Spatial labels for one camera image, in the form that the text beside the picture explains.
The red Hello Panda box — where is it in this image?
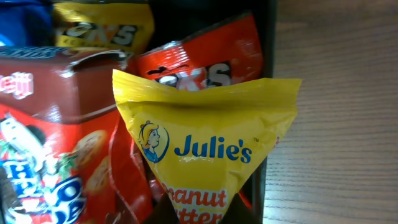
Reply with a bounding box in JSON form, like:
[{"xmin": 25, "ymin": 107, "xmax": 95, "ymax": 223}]
[{"xmin": 1, "ymin": 47, "xmax": 127, "ymax": 223}]

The red Hacks candy bag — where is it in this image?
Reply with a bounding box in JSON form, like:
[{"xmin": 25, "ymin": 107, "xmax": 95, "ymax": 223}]
[{"xmin": 118, "ymin": 11, "xmax": 263, "ymax": 223}]

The dark green box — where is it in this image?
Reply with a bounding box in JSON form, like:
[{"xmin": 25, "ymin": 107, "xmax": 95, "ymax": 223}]
[{"xmin": 146, "ymin": 0, "xmax": 278, "ymax": 224}]

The blue Oreo cookie pack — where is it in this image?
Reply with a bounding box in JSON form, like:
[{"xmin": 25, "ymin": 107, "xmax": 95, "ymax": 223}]
[{"xmin": 1, "ymin": 0, "xmax": 53, "ymax": 47}]

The yellow peanut butter wafer pack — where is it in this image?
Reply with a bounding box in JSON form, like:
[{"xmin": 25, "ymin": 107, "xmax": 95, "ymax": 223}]
[{"xmin": 113, "ymin": 70, "xmax": 301, "ymax": 223}]

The yellow snack bag with window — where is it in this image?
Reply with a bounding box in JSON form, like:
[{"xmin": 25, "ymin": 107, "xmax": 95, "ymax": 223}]
[{"xmin": 53, "ymin": 1, "xmax": 155, "ymax": 54}]

